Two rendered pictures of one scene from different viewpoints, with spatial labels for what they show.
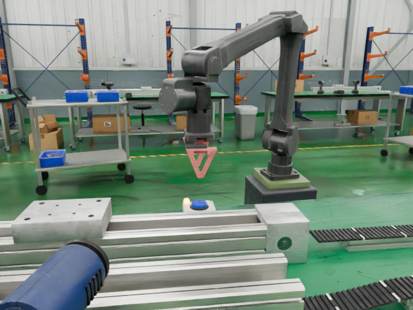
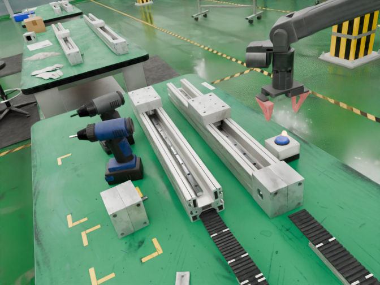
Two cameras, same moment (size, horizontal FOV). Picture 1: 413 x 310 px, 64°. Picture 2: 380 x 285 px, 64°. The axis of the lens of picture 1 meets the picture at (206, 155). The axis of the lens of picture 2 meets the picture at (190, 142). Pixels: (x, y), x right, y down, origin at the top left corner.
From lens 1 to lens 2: 0.85 m
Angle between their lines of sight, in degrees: 75
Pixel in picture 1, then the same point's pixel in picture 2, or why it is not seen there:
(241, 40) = (337, 7)
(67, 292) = (105, 128)
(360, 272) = (276, 253)
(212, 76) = (277, 46)
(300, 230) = (266, 193)
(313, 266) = (268, 223)
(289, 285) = (188, 194)
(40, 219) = (194, 103)
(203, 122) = (275, 81)
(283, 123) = not seen: outside the picture
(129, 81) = not seen: outside the picture
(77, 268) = (113, 124)
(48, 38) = not seen: outside the picture
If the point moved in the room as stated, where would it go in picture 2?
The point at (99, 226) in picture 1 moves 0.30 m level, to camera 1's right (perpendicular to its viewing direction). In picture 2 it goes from (202, 119) to (233, 167)
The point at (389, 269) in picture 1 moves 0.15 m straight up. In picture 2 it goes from (295, 275) to (298, 228)
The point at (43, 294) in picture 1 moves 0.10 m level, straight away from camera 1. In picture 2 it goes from (99, 125) to (126, 111)
